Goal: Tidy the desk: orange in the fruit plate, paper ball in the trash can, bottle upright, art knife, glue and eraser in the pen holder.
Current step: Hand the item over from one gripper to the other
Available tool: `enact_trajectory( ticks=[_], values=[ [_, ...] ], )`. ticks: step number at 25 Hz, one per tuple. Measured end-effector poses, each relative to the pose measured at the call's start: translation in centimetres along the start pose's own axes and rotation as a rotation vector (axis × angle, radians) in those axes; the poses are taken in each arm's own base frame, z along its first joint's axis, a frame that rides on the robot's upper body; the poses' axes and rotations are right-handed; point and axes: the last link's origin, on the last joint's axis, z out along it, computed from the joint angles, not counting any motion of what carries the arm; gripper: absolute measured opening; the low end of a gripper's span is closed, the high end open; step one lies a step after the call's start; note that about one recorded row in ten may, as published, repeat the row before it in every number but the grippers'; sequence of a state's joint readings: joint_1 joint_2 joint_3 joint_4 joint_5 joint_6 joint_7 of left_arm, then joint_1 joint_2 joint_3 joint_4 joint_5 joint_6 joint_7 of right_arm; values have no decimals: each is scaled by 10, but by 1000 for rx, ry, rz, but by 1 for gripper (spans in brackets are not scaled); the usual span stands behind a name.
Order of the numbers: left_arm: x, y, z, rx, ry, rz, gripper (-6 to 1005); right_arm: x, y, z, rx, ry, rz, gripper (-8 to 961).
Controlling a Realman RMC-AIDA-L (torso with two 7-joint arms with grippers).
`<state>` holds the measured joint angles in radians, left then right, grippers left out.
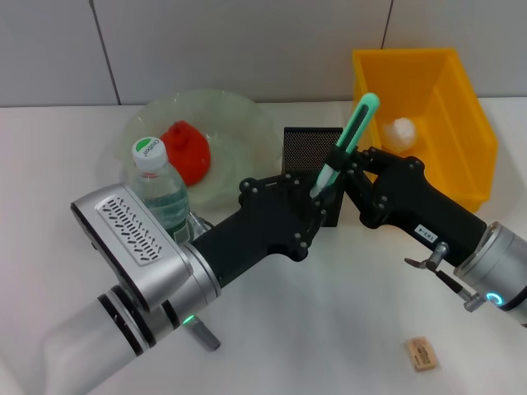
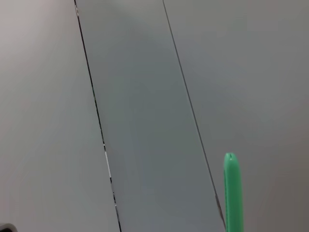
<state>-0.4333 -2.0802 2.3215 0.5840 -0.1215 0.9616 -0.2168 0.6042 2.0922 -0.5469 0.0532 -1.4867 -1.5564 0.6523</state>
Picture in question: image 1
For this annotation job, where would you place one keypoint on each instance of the black mesh pen holder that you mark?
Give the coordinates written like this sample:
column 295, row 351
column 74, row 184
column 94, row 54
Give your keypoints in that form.
column 304, row 152

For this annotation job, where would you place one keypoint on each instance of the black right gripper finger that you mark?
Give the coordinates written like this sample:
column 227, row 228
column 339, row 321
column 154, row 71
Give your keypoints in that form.
column 339, row 158
column 362, row 189

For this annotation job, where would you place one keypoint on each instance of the red-orange toy orange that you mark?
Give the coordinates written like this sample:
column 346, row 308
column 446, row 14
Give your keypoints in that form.
column 191, row 156

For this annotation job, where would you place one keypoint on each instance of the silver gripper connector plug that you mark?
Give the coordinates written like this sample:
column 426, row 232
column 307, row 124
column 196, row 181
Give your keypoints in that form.
column 199, row 224
column 438, row 254

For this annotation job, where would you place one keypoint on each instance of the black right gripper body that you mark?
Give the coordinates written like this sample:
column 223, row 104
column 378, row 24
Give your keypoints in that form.
column 411, row 197

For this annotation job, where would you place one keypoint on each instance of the pale green glass fruit plate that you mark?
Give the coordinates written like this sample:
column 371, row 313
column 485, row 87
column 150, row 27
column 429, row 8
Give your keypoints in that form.
column 239, row 136

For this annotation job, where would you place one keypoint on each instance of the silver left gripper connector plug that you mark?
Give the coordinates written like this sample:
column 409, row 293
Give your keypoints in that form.
column 199, row 224

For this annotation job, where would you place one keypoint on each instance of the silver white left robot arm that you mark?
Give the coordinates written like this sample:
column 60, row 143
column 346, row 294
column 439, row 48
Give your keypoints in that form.
column 94, row 341

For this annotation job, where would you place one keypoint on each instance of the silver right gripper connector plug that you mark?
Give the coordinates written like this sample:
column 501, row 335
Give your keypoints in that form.
column 438, row 254

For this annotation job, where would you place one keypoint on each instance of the clear green-label water bottle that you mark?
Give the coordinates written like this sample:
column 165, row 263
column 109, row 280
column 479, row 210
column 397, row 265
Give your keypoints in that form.
column 158, row 193

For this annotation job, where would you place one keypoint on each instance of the white paper ball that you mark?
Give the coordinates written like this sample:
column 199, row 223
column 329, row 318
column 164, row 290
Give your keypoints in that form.
column 399, row 133

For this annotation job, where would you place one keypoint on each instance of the green utility knife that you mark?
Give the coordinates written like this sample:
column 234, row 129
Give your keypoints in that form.
column 358, row 123

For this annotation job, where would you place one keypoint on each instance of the yellow plastic bin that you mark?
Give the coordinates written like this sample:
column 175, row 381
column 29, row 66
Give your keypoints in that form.
column 453, row 103

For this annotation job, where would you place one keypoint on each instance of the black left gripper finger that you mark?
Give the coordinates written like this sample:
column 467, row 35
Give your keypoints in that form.
column 317, row 191
column 316, row 222

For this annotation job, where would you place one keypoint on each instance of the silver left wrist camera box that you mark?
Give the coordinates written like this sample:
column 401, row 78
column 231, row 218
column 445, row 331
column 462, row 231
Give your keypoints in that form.
column 123, row 238

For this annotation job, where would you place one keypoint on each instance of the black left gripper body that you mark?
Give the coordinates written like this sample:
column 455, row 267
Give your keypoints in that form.
column 263, row 222

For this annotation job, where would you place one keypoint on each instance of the tan rectangular eraser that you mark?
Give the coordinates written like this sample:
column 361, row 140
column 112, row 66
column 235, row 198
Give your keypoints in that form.
column 421, row 354

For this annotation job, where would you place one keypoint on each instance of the grey marker pen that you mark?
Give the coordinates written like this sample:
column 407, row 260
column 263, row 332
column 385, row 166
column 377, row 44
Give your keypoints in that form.
column 206, row 335

